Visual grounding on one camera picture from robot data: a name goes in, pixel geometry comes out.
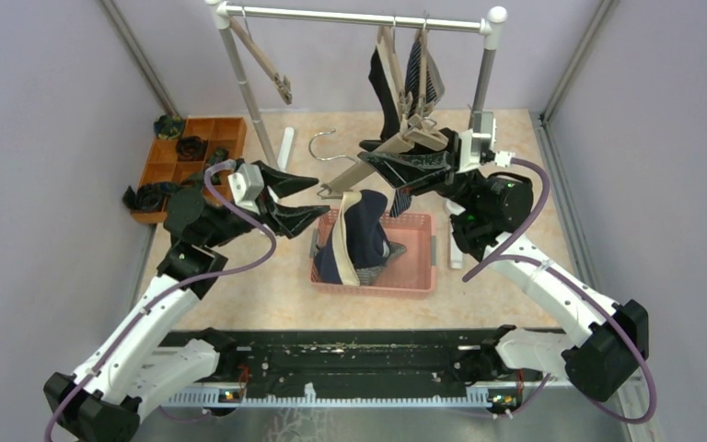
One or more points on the dark striped underwear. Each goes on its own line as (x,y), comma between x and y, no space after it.
(432,88)

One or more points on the navy blue underwear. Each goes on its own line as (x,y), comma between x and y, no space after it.
(355,238)

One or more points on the orange wooden divider tray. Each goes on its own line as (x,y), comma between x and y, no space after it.
(206,141)

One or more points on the white metal clothes rack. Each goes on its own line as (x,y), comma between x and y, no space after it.
(353,18)

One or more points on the black underwear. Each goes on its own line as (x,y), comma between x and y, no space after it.
(377,78)

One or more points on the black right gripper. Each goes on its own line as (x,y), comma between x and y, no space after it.
(402,168)

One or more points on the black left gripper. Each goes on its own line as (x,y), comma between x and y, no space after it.
(285,220)

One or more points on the black rolled cloth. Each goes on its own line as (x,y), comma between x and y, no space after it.
(150,197)

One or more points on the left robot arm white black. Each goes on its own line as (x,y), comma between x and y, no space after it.
(109,395)

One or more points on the beige clip hanger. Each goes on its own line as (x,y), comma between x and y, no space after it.
(423,111)
(281,82)
(416,131)
(385,47)

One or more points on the pink plastic basket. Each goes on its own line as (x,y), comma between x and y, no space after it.
(412,275)

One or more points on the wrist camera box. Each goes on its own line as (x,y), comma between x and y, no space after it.
(478,142)
(246,184)

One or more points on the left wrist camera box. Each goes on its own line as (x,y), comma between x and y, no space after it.
(246,184)

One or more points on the green patterned rolled cloth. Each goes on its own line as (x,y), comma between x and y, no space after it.
(169,127)

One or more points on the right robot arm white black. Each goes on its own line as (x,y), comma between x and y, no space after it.
(499,197)

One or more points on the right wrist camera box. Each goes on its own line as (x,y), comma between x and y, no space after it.
(478,142)

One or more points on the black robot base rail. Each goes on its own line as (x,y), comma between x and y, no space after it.
(369,368)

